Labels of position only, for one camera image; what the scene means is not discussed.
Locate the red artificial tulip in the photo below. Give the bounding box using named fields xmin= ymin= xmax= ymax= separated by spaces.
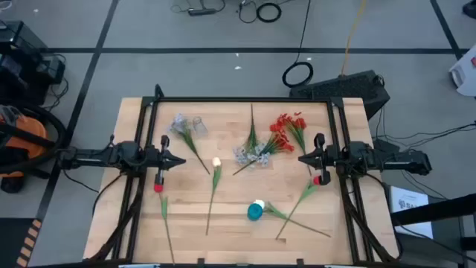
xmin=153 ymin=182 xmax=176 ymax=264
xmin=275 ymin=175 xmax=323 ymax=240

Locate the orange shop vacuum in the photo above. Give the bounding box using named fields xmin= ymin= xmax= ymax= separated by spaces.
xmin=0 ymin=104 xmax=49 ymax=194

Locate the black metal table frame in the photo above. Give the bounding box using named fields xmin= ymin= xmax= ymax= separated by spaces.
xmin=83 ymin=83 xmax=401 ymax=268

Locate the clear glass vase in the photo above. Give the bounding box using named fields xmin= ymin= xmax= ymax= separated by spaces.
xmin=192 ymin=115 xmax=210 ymax=137

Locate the white printed sign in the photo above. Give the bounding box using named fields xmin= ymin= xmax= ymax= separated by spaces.
xmin=388 ymin=185 xmax=435 ymax=239

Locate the black coiled cable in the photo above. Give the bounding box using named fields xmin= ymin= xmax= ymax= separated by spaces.
xmin=256 ymin=2 xmax=283 ymax=23

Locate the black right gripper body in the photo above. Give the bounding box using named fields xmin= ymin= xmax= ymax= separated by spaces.
xmin=314 ymin=133 xmax=335 ymax=186

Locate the orange vacuum cleaner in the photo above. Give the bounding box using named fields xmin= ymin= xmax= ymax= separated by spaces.
xmin=0 ymin=103 xmax=68 ymax=176

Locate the white artificial tulip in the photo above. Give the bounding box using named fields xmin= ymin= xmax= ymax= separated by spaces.
xmin=254 ymin=199 xmax=332 ymax=238

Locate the black equipment stack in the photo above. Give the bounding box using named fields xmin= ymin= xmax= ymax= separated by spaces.
xmin=0 ymin=20 xmax=67 ymax=107

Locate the teal patterned glass vase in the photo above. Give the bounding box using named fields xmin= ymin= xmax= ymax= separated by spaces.
xmin=246 ymin=202 xmax=264 ymax=222

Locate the white box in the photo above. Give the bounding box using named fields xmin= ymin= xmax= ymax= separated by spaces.
xmin=448 ymin=44 xmax=476 ymax=98

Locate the black computer case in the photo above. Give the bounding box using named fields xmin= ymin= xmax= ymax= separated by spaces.
xmin=289 ymin=69 xmax=391 ymax=121

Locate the yellow cable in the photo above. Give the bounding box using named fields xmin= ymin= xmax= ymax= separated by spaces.
xmin=340 ymin=0 xmax=369 ymax=77

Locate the white blossom flower bunch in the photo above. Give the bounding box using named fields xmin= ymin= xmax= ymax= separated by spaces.
xmin=233 ymin=103 xmax=271 ymax=168
xmin=169 ymin=113 xmax=211 ymax=175

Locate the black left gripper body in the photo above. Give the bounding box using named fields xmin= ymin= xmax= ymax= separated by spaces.
xmin=149 ymin=135 xmax=171 ymax=186

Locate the yellow tulip flower stem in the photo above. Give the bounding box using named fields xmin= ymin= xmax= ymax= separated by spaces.
xmin=205 ymin=156 xmax=223 ymax=236

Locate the black power strip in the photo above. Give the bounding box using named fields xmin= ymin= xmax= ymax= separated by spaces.
xmin=187 ymin=7 xmax=219 ymax=17

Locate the black beam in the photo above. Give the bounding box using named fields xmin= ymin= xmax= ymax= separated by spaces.
xmin=390 ymin=193 xmax=476 ymax=227

